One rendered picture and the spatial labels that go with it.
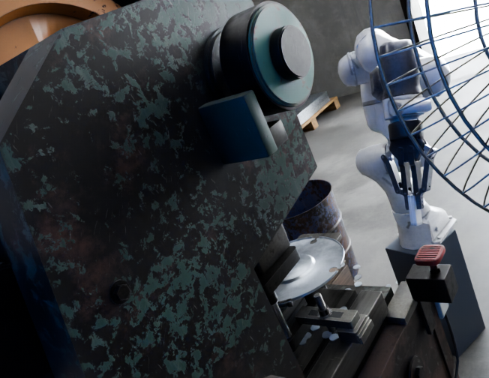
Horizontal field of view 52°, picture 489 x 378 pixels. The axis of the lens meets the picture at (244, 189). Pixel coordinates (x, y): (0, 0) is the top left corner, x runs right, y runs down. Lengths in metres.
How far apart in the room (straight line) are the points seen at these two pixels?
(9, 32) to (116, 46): 0.61
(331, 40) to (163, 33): 5.35
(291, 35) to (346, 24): 5.16
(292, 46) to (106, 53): 0.30
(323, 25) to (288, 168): 5.17
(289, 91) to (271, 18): 0.12
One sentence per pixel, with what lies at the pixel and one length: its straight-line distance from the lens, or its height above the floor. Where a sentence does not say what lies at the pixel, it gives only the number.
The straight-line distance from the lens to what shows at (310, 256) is 1.36.
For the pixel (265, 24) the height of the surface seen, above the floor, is 1.39.
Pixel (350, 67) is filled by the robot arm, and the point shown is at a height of 1.13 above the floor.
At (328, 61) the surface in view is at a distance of 6.26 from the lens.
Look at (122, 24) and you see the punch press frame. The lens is 0.82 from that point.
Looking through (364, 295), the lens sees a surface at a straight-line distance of 1.29.
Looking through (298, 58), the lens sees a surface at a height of 1.32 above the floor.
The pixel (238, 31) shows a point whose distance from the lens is 0.85.
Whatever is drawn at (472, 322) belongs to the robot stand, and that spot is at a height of 0.07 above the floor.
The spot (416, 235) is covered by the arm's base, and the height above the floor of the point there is 0.50.
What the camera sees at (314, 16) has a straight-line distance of 6.18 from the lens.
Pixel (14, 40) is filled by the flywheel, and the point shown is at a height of 1.57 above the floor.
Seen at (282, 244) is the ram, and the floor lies 0.91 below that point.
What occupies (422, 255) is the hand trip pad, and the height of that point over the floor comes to 0.76.
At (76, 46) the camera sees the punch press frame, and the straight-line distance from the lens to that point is 0.76.
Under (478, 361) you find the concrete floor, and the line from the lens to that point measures 2.09.
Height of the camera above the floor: 1.43
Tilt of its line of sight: 18 degrees down
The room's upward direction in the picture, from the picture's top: 24 degrees counter-clockwise
